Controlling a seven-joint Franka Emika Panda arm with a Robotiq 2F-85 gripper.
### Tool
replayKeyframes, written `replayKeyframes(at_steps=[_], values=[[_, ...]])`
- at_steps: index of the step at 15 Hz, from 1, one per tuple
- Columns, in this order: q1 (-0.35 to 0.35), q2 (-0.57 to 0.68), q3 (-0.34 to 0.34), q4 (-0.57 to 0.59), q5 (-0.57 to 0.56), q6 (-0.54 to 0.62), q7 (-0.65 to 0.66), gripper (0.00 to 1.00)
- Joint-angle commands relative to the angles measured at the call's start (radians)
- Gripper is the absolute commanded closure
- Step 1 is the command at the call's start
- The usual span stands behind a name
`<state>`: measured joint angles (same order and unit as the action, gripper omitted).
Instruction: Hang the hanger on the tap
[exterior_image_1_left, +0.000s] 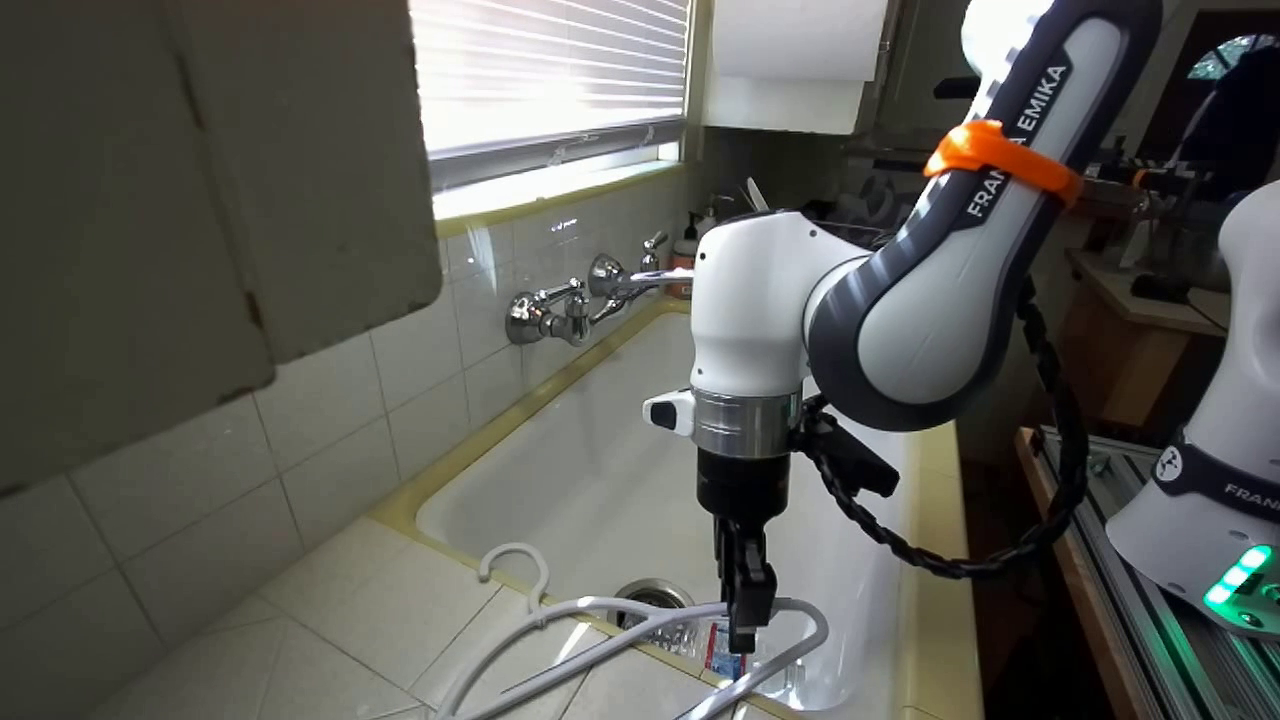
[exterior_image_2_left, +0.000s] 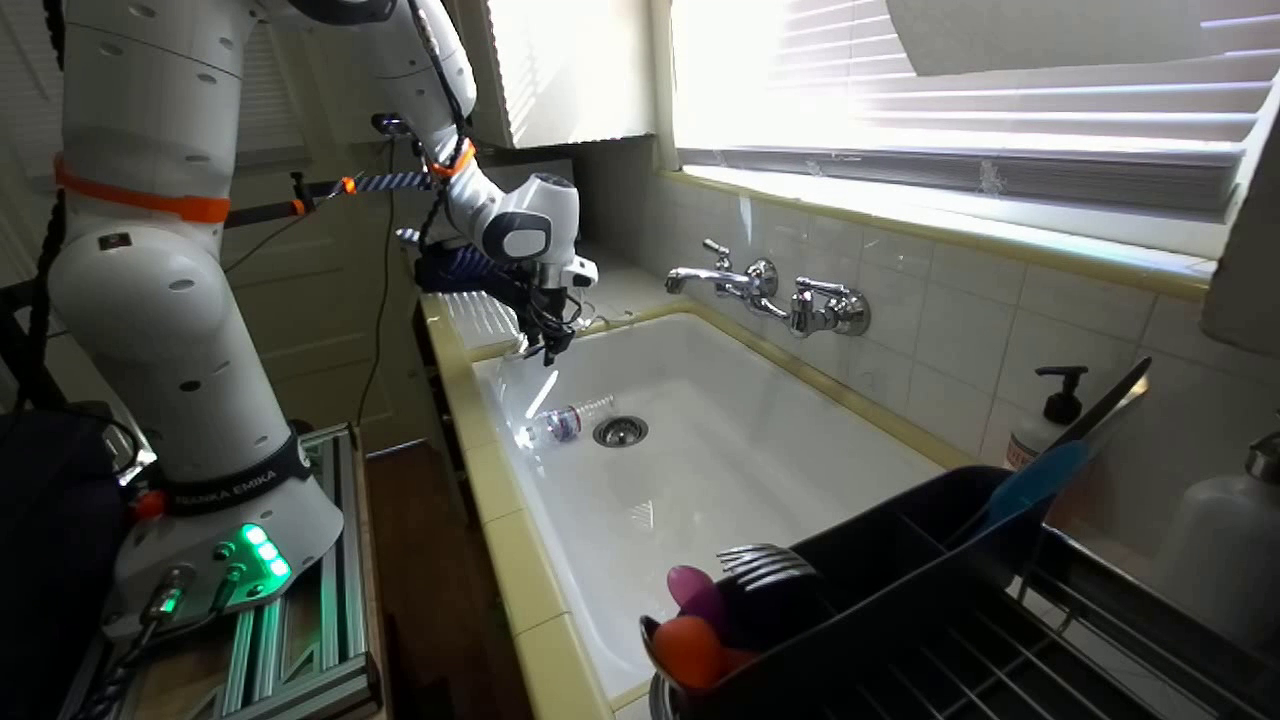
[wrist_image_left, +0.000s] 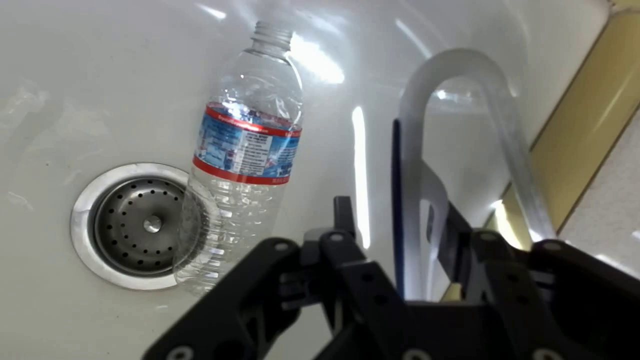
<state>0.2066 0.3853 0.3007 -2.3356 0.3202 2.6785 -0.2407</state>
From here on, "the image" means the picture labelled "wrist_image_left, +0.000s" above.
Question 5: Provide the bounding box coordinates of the clear plastic water bottle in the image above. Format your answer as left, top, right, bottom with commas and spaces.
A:
172, 19, 307, 296

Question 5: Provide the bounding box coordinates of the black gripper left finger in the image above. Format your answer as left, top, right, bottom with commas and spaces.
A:
141, 195, 406, 360

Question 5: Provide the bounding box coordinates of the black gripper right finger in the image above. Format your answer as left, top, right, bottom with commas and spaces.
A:
426, 198, 640, 360

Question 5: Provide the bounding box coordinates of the white kitchen sink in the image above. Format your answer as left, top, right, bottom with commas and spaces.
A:
0, 0, 616, 360

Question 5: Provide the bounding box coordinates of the clear glass cup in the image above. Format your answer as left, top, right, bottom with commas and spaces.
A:
390, 46, 560, 305

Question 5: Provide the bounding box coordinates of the metal sink drain strainer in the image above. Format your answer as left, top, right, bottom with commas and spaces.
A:
68, 162, 225, 292

